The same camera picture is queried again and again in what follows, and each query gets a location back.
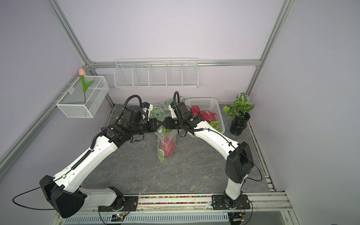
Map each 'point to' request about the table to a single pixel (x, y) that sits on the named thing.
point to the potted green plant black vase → (240, 110)
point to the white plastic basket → (210, 104)
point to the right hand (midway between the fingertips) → (164, 122)
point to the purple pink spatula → (103, 128)
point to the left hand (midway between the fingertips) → (162, 124)
